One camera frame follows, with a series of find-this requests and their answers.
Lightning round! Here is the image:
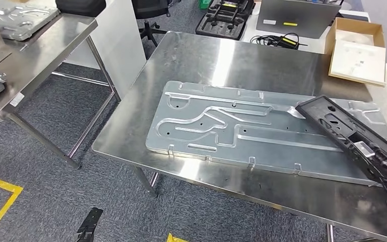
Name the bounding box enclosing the black plastic panel part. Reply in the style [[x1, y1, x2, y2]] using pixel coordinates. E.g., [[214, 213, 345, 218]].
[[295, 95, 387, 188]]

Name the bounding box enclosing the white-lined cardboard lid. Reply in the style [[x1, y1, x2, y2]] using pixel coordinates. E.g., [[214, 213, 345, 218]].
[[328, 39, 387, 88]]

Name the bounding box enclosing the brown cardboard box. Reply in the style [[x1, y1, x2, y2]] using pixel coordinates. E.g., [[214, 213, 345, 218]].
[[324, 17, 386, 56]]

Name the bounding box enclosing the white table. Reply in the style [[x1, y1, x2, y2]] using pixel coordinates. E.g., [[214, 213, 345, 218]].
[[240, 0, 371, 54]]

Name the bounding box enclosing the black power adapter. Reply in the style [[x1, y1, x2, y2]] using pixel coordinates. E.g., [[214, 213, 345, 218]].
[[277, 36, 300, 50]]

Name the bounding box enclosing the grey laptop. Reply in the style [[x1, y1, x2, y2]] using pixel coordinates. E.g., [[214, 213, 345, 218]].
[[256, 0, 343, 39]]

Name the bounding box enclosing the large stamped metal plate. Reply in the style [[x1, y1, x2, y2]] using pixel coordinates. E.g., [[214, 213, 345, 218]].
[[146, 80, 387, 186]]

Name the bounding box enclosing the grey tripod stand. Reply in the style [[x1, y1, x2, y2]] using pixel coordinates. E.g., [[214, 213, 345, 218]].
[[91, 31, 387, 242]]

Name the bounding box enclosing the yellow floor tape square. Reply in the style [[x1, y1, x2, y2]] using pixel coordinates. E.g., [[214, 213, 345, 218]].
[[166, 232, 189, 242], [0, 177, 24, 242]]

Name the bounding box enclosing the black moulded foam tray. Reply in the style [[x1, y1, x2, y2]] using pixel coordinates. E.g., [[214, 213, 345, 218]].
[[195, 0, 256, 41]]

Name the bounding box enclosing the black office chair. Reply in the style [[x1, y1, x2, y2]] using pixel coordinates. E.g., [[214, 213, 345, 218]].
[[132, 0, 174, 47]]

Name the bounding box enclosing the plain white cabinet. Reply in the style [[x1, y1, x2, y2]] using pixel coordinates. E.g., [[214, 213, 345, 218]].
[[63, 0, 148, 100]]

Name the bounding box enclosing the black bag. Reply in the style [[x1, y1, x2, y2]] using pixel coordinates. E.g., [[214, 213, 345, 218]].
[[55, 0, 107, 18]]

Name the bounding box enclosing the small stainless steel table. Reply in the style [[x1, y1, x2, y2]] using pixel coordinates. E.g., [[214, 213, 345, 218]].
[[0, 0, 121, 170]]

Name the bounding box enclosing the white label sticker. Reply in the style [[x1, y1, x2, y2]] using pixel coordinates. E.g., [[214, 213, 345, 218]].
[[9, 92, 26, 107]]

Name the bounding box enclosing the small stamped metal plate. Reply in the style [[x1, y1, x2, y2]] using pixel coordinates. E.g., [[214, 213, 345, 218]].
[[0, 3, 60, 41]]

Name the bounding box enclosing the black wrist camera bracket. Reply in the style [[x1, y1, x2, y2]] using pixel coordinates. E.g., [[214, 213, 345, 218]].
[[357, 150, 387, 188]]

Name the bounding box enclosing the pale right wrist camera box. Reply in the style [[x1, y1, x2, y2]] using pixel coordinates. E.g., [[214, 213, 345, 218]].
[[353, 141, 376, 158]]

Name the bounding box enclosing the black adapter cable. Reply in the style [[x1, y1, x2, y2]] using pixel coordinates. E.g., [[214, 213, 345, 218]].
[[250, 32, 309, 51]]

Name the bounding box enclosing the black perforated bracket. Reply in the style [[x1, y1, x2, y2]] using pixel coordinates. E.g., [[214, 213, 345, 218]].
[[76, 207, 104, 242]]

